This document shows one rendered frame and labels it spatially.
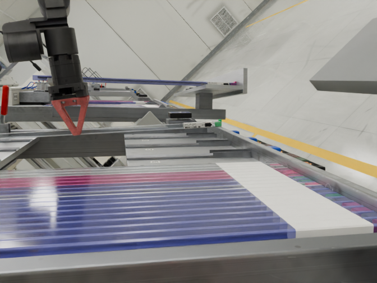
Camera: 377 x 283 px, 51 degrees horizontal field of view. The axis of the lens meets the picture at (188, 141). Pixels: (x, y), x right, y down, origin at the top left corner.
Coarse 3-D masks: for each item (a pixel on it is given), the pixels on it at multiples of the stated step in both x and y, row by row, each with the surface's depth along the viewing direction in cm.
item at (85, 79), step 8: (40, 80) 94; (88, 80) 96; (96, 80) 96; (104, 80) 97; (112, 80) 97; (120, 80) 98; (128, 80) 98; (136, 80) 99; (144, 80) 99; (152, 80) 100; (160, 80) 100; (168, 80) 101
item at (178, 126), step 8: (88, 128) 79; (96, 128) 79; (104, 128) 79; (112, 128) 79; (120, 128) 80; (128, 128) 80; (136, 128) 80; (144, 128) 80; (152, 128) 81; (160, 128) 81; (168, 128) 81; (176, 128) 82; (0, 136) 76; (8, 136) 76; (16, 136) 76; (24, 136) 77; (32, 136) 77; (40, 136) 77
